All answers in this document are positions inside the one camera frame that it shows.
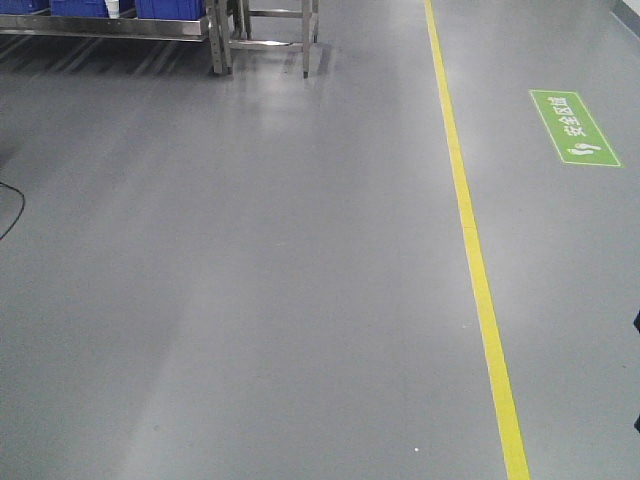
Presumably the black floor cable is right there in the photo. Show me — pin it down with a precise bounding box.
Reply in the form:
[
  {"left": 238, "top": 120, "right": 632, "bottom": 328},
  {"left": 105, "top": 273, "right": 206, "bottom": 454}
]
[{"left": 0, "top": 180, "right": 26, "bottom": 240}]

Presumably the left blue plastic crate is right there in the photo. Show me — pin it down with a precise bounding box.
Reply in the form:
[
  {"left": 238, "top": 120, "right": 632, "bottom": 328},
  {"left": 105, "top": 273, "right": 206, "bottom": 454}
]
[{"left": 135, "top": 0, "right": 206, "bottom": 20}]

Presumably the far-left blue crate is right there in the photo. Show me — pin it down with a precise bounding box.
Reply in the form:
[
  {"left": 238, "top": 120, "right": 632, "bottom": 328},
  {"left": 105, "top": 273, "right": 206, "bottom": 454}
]
[{"left": 1, "top": 0, "right": 109, "bottom": 18}]

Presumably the steel table frame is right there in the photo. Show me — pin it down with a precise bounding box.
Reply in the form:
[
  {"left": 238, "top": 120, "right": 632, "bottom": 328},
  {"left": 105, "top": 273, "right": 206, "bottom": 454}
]
[{"left": 230, "top": 0, "right": 320, "bottom": 79}]

